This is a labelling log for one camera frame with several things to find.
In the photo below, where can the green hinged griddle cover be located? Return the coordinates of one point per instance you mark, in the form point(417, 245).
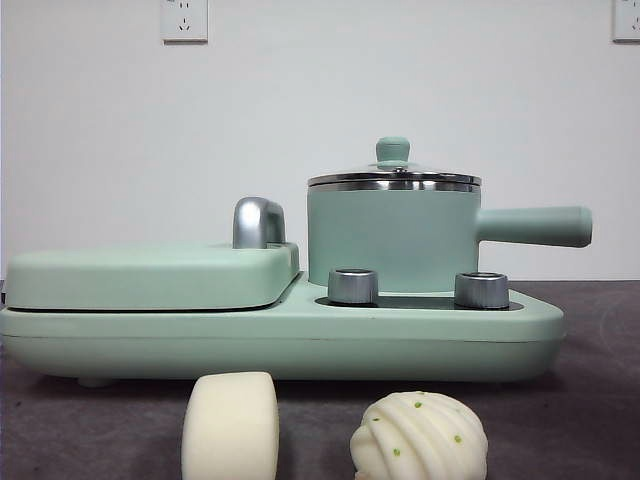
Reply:
point(140, 280)

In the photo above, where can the plain white steamed bun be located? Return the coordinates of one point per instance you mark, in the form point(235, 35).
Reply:
point(230, 425)

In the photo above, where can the glass pot lid green knob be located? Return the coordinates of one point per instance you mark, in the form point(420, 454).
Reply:
point(392, 150)

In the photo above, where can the white wall socket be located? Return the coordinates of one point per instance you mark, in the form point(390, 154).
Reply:
point(627, 20)
point(184, 22)

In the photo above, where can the twisted white bun green specks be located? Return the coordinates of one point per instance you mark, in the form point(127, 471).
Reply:
point(420, 440)

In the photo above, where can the silver control knob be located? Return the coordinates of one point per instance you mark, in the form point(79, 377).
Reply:
point(481, 291)
point(352, 287)

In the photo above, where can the green breakfast machine base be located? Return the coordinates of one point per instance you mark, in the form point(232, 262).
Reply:
point(250, 340)

